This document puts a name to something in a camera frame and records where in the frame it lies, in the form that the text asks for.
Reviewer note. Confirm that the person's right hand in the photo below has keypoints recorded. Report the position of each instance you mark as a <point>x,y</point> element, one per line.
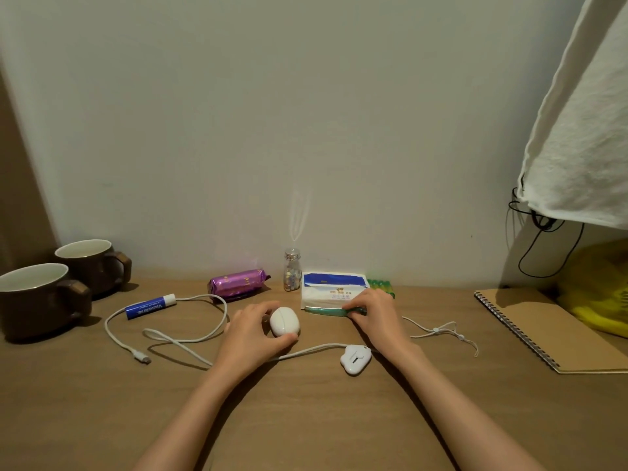
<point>382,323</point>

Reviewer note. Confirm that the person's left hand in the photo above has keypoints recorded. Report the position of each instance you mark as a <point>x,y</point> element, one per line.
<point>245,340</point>

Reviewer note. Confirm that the person's right thumb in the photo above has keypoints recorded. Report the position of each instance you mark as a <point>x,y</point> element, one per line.
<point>357,322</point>

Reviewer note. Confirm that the person's left thumb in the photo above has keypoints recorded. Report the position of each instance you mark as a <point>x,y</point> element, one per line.
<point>282,344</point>

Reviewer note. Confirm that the white egg-shaped case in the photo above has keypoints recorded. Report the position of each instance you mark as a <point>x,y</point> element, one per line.
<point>286,322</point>

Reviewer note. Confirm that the teal case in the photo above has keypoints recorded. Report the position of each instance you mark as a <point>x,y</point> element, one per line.
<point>326,312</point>

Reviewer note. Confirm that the person's right forearm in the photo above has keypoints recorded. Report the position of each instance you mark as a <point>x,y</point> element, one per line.
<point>456,416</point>

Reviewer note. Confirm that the person's left forearm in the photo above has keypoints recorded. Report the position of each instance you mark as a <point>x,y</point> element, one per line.
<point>196,421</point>

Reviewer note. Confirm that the white cloud-shaped device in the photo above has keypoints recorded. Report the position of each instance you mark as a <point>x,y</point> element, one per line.
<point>355,360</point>

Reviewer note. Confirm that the green tube pack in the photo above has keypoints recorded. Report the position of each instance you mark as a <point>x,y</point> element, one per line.
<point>382,287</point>

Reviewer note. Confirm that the white and blue tissue packet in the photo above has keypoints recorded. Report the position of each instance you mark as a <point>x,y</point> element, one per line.
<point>328,286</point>

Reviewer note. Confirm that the small glass bottle with beads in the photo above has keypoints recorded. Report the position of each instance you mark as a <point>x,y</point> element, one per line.
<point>292,277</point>

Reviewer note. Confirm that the purple foil packet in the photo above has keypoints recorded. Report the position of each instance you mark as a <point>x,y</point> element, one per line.
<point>238,284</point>

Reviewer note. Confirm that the blue lip balm stick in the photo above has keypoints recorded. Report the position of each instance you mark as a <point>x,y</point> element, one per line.
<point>147,308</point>

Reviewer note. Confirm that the kraft spiral notebook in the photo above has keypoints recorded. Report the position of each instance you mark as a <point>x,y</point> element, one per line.
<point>554,328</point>

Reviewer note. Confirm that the small brown mug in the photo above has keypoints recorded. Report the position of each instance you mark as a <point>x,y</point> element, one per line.
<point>91,267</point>

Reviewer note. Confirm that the yellow bag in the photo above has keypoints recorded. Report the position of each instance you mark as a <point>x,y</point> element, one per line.
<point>598,289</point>

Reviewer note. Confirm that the large brown mug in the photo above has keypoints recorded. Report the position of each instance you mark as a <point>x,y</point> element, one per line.
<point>34,304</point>

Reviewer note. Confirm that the white hanging cloth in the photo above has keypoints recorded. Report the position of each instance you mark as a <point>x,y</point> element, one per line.
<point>584,132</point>

